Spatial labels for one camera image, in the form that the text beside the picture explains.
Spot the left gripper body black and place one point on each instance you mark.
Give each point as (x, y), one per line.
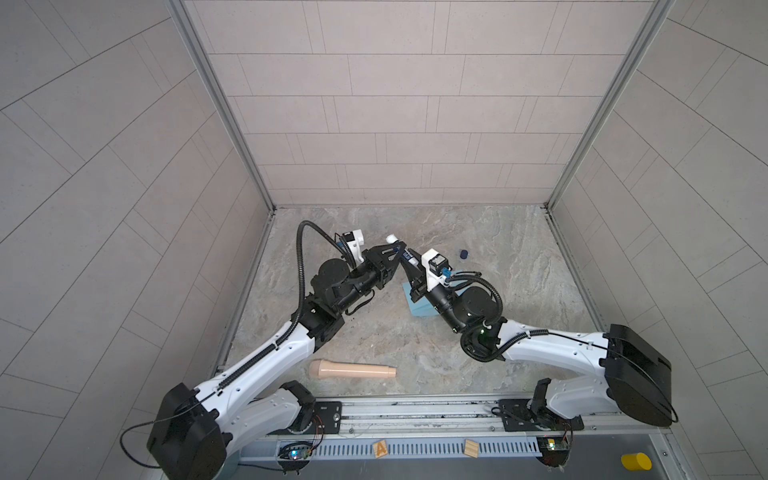
(375, 272)

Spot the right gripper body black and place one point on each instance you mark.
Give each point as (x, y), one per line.
(421, 291)

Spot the teal paper envelope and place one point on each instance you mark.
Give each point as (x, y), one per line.
(421, 308)

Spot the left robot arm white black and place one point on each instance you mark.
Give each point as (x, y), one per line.
(198, 429)

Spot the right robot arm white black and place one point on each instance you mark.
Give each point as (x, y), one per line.
(616, 371)

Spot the wooden letter A block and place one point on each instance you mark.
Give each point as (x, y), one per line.
(380, 449)

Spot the beige plastic toy microphone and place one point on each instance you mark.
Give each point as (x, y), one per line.
(325, 369)

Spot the plain wooden block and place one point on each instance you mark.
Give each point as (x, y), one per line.
(471, 448)

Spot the yellow cylinder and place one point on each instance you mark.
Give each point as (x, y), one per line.
(636, 462)

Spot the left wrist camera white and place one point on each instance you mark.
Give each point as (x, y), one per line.
(352, 242)

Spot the aluminium mounting rail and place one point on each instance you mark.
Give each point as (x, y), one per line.
(394, 417)

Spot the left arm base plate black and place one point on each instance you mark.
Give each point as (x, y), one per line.
(320, 415)

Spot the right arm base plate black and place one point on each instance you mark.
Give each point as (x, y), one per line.
(529, 415)

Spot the left circuit board with wires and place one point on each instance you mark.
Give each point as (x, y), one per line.
(296, 451)

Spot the circuit board with wires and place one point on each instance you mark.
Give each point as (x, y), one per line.
(296, 451)
(555, 451)

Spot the grey slotted cable duct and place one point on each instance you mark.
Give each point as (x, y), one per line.
(347, 449)

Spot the right circuit board with wires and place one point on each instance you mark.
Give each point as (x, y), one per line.
(555, 451)

